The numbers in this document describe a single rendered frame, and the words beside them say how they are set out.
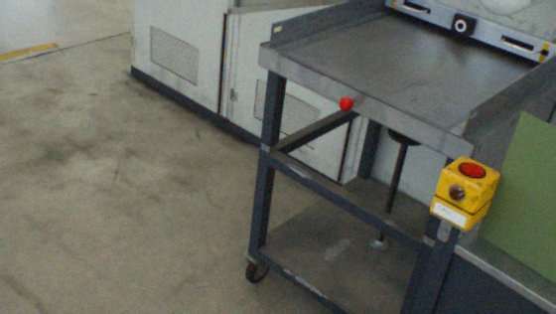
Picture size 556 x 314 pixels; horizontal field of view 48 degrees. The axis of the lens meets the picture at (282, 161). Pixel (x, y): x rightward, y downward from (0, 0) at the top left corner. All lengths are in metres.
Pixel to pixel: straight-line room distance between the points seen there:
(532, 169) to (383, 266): 0.95
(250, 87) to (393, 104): 1.32
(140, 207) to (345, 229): 0.79
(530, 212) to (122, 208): 1.61
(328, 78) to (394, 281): 0.74
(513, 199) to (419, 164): 1.13
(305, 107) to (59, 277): 1.12
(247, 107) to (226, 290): 0.95
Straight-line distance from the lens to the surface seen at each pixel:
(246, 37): 2.64
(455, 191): 1.14
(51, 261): 2.23
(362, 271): 1.99
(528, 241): 1.22
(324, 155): 2.54
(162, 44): 3.09
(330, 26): 1.82
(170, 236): 2.29
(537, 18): 1.84
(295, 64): 1.58
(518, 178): 1.19
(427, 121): 1.41
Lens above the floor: 1.48
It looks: 33 degrees down
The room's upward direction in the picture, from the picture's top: 8 degrees clockwise
